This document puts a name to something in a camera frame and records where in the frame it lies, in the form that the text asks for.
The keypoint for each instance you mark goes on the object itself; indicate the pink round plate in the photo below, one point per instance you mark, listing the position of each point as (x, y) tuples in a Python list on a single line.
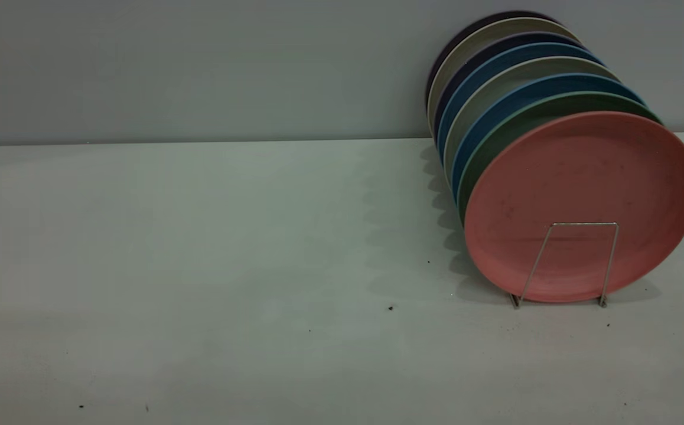
[(584, 206)]

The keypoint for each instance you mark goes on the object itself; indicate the blue round plate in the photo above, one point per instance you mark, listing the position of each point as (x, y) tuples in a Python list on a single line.
[(507, 59), (495, 107)]

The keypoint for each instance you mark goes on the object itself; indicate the green round plate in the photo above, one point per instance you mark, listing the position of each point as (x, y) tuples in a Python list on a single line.
[(507, 127)]

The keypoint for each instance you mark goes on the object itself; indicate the dark navy round plate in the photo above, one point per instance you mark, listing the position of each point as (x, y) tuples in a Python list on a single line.
[(465, 71)]

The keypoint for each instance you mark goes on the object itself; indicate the dark purple round plate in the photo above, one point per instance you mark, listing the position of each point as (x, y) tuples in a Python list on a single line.
[(471, 30)]

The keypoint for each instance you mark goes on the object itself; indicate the beige round plate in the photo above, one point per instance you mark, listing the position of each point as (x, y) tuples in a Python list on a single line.
[(495, 32), (525, 72)]

